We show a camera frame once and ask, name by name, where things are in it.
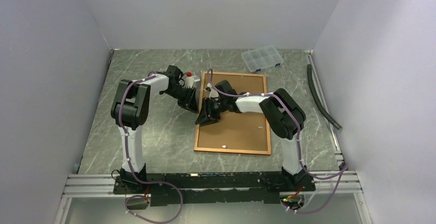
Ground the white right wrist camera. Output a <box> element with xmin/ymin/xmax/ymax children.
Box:
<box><xmin>205</xmin><ymin>83</ymin><xmax>220</xmax><ymax>99</ymax></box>

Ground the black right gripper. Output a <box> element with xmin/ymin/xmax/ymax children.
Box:
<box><xmin>195</xmin><ymin>97</ymin><xmax>228</xmax><ymax>126</ymax></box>

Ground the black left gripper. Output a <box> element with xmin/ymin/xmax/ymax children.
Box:
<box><xmin>163</xmin><ymin>85</ymin><xmax>199</xmax><ymax>114</ymax></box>

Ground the clear plastic organizer box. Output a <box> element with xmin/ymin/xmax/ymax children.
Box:
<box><xmin>241</xmin><ymin>45</ymin><xmax>284</xmax><ymax>73</ymax></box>

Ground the orange wooden picture frame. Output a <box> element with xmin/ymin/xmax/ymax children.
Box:
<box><xmin>194</xmin><ymin>71</ymin><xmax>273</xmax><ymax>156</ymax></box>

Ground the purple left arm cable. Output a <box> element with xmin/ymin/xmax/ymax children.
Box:
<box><xmin>117</xmin><ymin>71</ymin><xmax>184</xmax><ymax>224</ymax></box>

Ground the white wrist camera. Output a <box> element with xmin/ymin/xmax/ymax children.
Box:
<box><xmin>183</xmin><ymin>72</ymin><xmax>201</xmax><ymax>89</ymax></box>
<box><xmin>205</xmin><ymin>83</ymin><xmax>220</xmax><ymax>99</ymax></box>

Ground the brown frame backing board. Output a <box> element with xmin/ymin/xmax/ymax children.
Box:
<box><xmin>198</xmin><ymin>73</ymin><xmax>268</xmax><ymax>152</ymax></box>

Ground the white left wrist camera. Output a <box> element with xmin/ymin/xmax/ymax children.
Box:
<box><xmin>183</xmin><ymin>72</ymin><xmax>201</xmax><ymax>89</ymax></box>

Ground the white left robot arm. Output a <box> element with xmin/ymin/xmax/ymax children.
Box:
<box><xmin>111</xmin><ymin>65</ymin><xmax>199</xmax><ymax>193</ymax></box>

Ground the black corrugated hose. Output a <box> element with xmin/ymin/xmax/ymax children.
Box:
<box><xmin>306</xmin><ymin>64</ymin><xmax>342</xmax><ymax>129</ymax></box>

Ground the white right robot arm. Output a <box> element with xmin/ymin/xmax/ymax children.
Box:
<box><xmin>195</xmin><ymin>80</ymin><xmax>307</xmax><ymax>191</ymax></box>

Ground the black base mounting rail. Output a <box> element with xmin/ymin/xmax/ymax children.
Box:
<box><xmin>113</xmin><ymin>171</ymin><xmax>316</xmax><ymax>207</ymax></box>

